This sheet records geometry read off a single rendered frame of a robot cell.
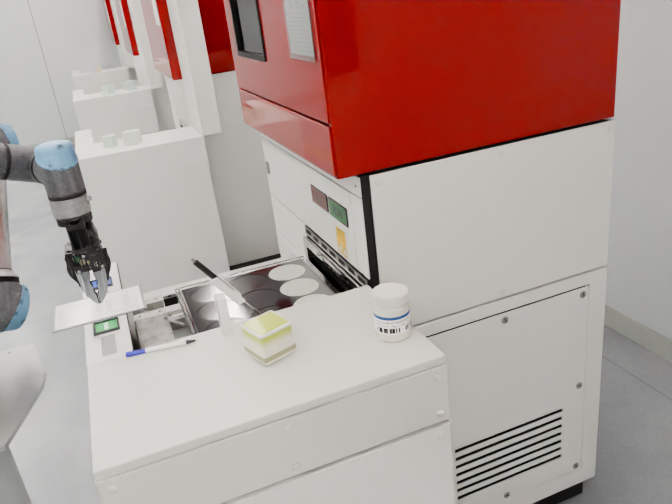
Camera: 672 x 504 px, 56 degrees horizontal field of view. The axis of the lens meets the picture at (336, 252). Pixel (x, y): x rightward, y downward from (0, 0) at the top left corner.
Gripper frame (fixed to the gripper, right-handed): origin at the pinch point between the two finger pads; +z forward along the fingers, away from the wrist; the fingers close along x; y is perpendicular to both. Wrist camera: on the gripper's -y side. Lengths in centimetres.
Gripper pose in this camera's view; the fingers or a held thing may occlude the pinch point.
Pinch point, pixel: (98, 296)
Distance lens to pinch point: 151.4
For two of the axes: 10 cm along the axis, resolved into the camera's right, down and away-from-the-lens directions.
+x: 9.2, -2.5, 3.0
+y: 3.7, 3.2, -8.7
